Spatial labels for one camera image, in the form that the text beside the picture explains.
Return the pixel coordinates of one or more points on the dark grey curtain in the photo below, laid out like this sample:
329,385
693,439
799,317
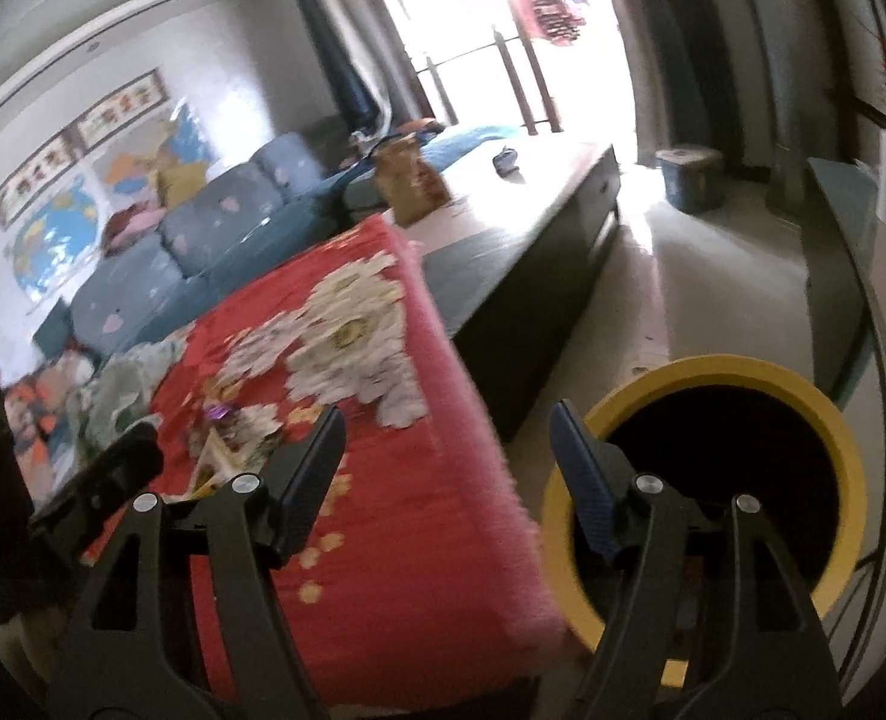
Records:
696,76

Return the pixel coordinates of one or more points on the framed picture strip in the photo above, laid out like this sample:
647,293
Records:
96,125

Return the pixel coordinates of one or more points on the world map poster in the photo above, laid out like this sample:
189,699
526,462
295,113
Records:
58,238

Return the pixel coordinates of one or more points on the light green crumpled cloth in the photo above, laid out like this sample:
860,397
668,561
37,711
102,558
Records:
120,396

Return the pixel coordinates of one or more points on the blue lidded bucket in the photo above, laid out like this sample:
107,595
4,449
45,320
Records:
693,176

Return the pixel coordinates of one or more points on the dark blue curtain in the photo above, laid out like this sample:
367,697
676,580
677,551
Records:
355,102

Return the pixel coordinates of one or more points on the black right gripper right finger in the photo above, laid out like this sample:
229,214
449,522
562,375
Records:
702,524

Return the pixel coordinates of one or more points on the purple candy wrapper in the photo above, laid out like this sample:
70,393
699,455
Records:
218,412

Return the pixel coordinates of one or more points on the dark shoe on floor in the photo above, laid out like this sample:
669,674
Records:
505,162

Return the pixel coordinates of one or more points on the blue sofa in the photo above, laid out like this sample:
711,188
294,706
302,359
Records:
234,229

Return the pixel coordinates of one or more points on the dark low coffee table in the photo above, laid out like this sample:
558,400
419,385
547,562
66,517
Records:
511,262

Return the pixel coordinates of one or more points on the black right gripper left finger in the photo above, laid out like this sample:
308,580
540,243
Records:
133,648

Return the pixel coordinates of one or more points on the brown paper bag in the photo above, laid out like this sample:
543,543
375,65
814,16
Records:
408,184

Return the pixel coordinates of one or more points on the red floral tablecloth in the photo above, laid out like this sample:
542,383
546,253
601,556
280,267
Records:
421,585

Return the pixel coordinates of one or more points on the yellow cushion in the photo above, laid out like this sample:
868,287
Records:
181,182

